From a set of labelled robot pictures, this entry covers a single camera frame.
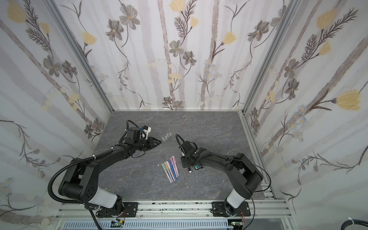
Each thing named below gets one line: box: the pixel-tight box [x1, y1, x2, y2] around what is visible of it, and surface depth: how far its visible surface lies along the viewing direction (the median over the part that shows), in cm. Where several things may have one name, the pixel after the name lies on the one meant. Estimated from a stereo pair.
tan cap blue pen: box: [163, 161, 174, 183], surface depth 90 cm
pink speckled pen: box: [172, 155, 180, 176], surface depth 92 cm
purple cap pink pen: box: [169, 157, 178, 178], surface depth 92 cm
